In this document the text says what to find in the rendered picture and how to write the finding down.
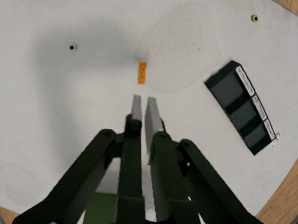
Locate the dark grey three-compartment bin rack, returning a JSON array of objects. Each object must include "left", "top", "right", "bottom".
[{"left": 204, "top": 60, "right": 277, "bottom": 156}]

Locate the white domino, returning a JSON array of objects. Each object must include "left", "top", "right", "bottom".
[{"left": 269, "top": 132, "right": 282, "bottom": 148}]

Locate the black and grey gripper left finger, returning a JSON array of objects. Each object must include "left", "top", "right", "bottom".
[{"left": 12, "top": 94, "right": 146, "bottom": 224}]

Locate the orange aa battery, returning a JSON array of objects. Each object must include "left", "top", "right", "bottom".
[{"left": 138, "top": 59, "right": 147, "bottom": 85}]

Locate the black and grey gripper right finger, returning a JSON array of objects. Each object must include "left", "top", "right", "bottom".
[{"left": 144, "top": 97, "right": 264, "bottom": 224}]

